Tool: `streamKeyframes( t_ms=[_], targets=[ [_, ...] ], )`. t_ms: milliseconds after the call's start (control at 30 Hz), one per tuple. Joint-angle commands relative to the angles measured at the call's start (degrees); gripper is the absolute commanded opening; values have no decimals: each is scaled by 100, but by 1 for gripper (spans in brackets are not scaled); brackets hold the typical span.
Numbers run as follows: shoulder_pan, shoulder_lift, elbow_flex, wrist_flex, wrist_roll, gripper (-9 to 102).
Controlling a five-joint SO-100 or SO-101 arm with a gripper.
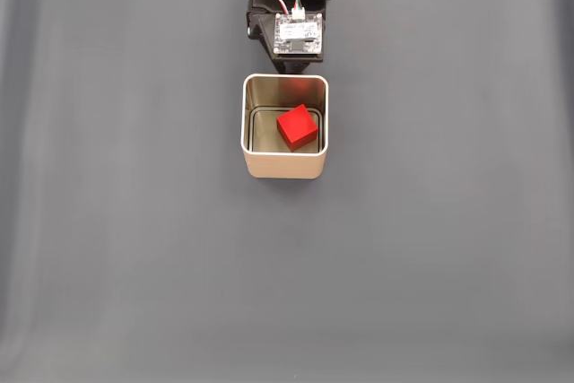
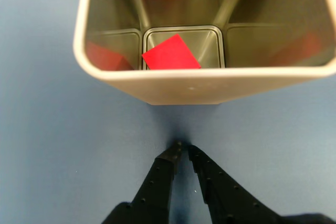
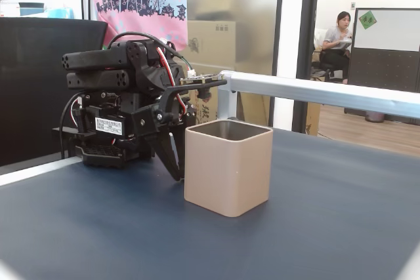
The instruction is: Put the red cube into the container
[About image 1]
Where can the red cube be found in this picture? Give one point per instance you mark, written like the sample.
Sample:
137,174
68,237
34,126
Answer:
296,127

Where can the beige square metal container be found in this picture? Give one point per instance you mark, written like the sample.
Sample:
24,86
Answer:
282,165

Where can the dark table mat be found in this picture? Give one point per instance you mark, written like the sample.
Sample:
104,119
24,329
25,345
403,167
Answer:
134,221

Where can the camera circuit board with mount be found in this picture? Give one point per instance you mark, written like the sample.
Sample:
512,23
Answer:
298,35

